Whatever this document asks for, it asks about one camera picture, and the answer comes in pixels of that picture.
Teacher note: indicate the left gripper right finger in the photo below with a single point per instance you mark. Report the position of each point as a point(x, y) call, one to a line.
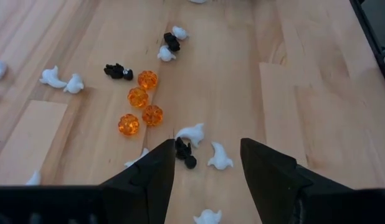
point(273, 183)

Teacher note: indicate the small orange translucent pumpkin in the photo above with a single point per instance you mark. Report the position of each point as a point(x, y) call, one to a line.
point(138, 97)
point(147, 79)
point(152, 115)
point(128, 124)

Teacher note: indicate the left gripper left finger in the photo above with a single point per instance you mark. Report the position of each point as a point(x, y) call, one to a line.
point(142, 189)

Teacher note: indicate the small black plastic figure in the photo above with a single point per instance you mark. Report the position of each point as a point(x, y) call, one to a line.
point(183, 152)
point(117, 71)
point(172, 42)

